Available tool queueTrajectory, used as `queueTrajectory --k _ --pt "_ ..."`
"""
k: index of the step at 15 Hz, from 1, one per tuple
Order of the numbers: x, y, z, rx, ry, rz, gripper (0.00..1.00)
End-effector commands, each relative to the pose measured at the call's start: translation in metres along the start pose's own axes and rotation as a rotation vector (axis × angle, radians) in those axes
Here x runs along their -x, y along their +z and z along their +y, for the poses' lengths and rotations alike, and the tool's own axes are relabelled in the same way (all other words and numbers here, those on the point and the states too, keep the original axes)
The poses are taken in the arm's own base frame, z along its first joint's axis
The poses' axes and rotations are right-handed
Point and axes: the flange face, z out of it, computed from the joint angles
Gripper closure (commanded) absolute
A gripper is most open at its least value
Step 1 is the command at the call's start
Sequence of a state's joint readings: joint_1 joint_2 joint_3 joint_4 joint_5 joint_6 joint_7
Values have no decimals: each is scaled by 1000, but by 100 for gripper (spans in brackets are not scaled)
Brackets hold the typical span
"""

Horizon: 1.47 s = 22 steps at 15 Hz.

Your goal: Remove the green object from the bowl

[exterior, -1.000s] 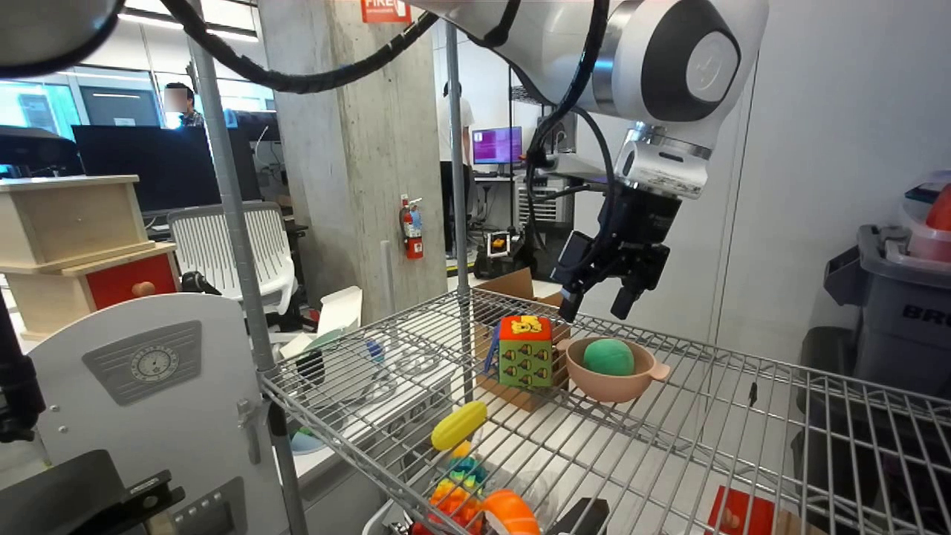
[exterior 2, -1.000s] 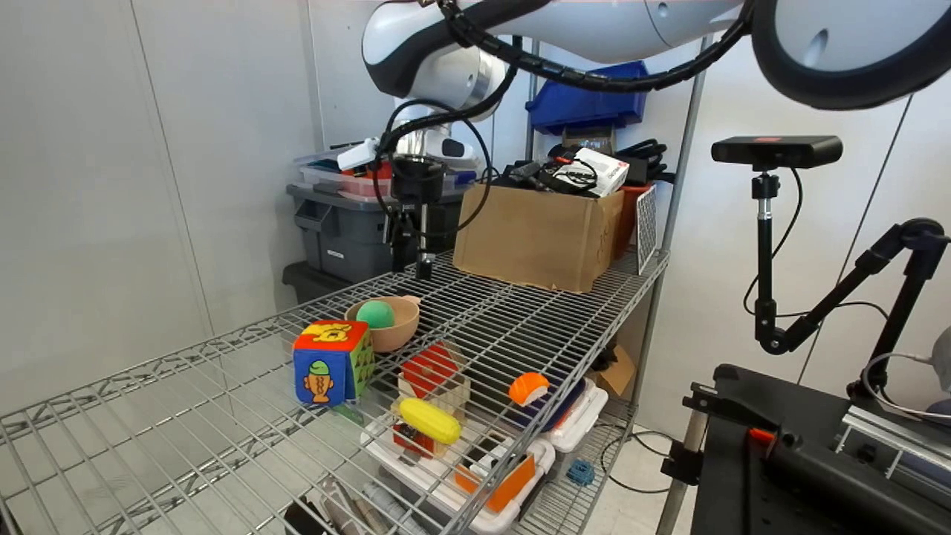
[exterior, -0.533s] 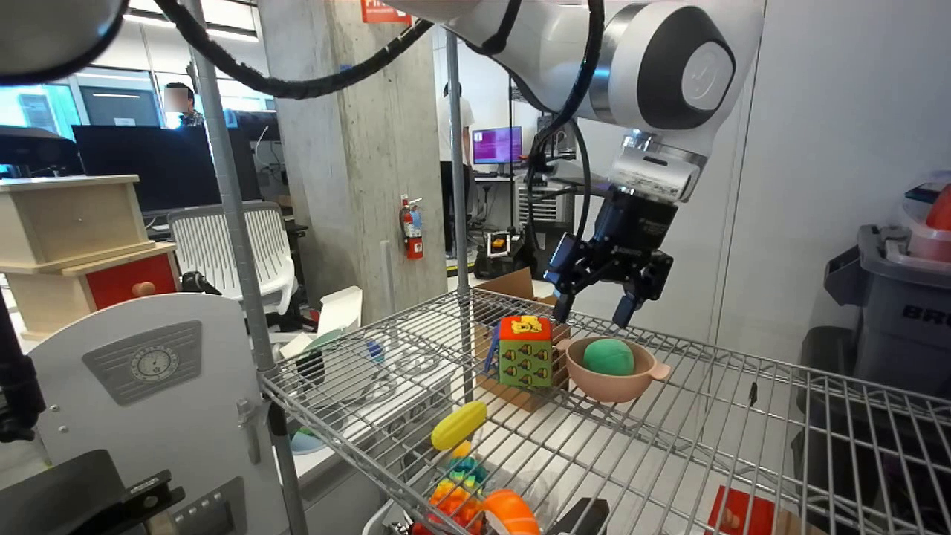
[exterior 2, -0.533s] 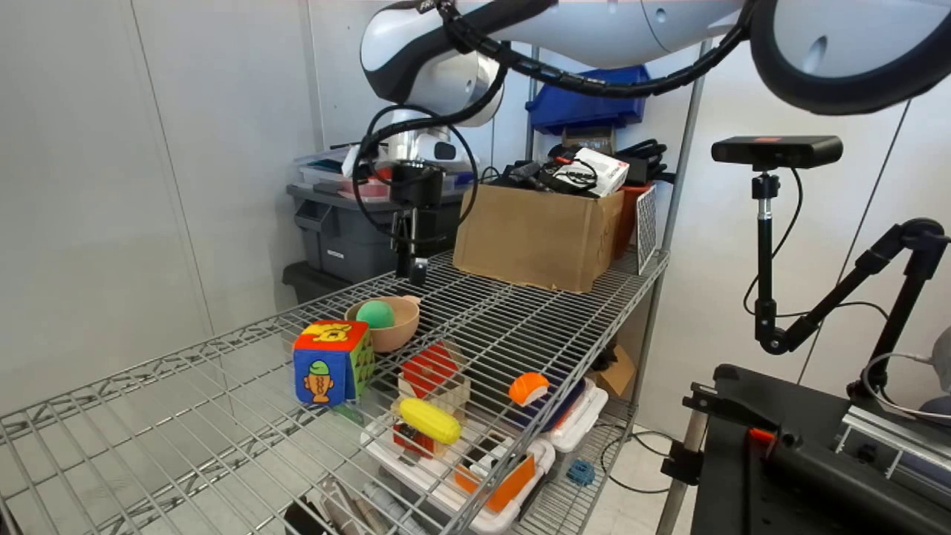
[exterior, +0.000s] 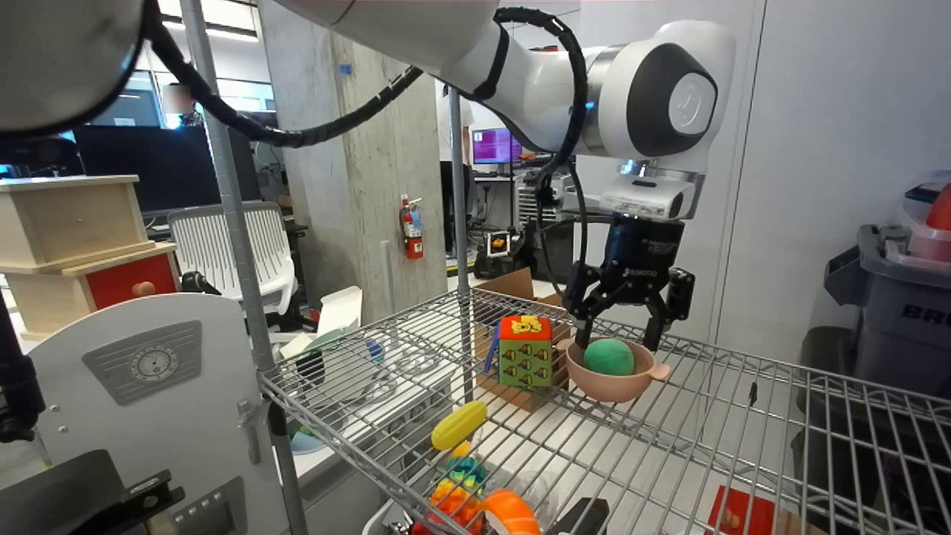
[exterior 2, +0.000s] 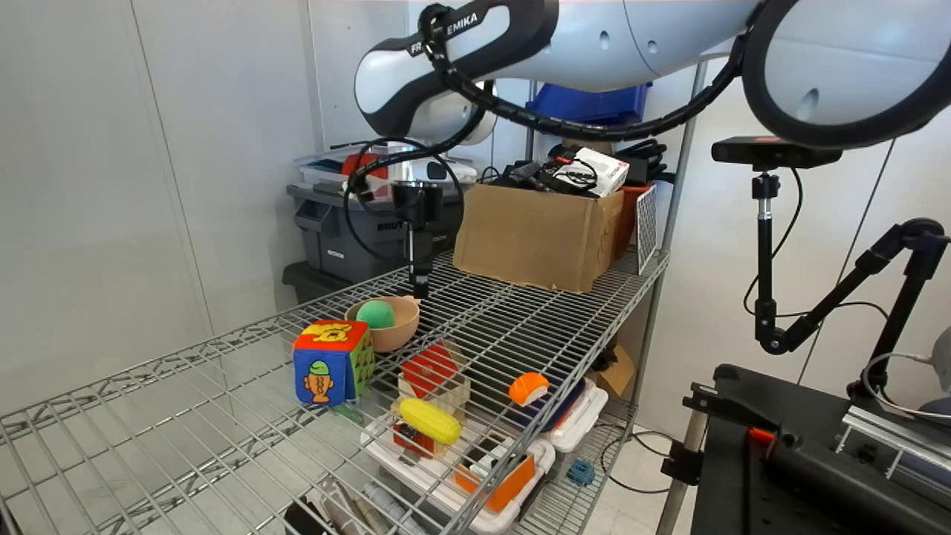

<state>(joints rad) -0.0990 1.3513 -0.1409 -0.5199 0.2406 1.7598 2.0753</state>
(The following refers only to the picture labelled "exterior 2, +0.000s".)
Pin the black cart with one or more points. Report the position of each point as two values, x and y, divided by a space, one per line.
793 486

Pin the yellow corn toy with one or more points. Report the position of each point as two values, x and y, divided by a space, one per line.
429 421

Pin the white plastic case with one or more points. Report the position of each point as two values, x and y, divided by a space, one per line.
580 418

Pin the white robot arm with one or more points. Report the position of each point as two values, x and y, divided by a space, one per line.
635 39

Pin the small blue cup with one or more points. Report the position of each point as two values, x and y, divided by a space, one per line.
580 473

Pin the white box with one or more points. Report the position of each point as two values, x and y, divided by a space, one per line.
593 170

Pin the red striped toy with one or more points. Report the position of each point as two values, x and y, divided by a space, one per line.
432 372

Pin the green soft ball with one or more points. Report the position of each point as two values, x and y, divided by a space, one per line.
377 313

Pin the orange white toy piece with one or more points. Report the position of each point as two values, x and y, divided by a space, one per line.
528 387

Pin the colourful soft toy cube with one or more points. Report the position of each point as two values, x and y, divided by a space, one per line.
330 363

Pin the white orange tool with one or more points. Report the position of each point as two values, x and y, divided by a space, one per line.
506 491

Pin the grey storage bin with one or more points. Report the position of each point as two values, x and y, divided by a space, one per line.
336 238

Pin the black articulated camera stand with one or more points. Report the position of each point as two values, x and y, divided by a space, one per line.
766 278

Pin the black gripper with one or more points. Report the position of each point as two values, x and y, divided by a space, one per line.
417 207

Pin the black camera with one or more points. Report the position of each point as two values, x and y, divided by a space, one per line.
775 154

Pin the large cardboard box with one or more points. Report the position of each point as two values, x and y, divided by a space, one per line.
536 238

